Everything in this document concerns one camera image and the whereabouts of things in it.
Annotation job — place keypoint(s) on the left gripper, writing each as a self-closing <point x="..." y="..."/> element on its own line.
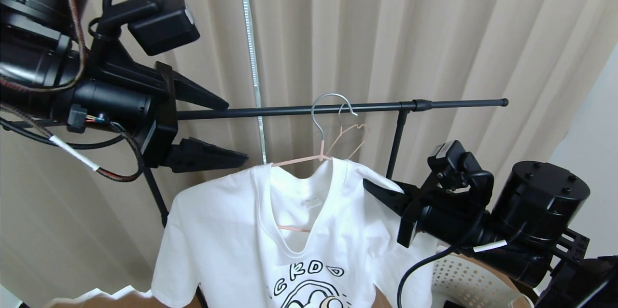
<point x="116" y="100"/>

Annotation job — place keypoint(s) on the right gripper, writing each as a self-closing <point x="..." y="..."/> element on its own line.
<point x="449" y="226"/>

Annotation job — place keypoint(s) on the white printed T-shirt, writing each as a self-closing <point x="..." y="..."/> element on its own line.
<point x="217" y="230"/>

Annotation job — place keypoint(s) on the pink clothes hanger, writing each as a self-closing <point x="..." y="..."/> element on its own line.
<point x="340" y="117"/>
<point x="321" y="148"/>

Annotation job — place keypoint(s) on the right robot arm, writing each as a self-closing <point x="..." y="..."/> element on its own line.
<point x="536" y="202"/>

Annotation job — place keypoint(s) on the white laundry basket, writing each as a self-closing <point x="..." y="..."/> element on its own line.
<point x="463" y="284"/>

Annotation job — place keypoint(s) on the black clothes rack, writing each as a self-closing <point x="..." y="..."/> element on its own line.
<point x="289" y="109"/>

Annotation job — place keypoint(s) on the beige curtain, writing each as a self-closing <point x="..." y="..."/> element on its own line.
<point x="434" y="33"/>

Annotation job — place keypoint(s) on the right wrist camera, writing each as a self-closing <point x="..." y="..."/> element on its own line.
<point x="454" y="163"/>

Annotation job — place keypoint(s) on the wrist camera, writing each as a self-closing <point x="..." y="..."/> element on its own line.
<point x="454" y="163"/>
<point x="164" y="25"/>

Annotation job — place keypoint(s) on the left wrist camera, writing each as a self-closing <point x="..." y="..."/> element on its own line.
<point x="164" y="25"/>

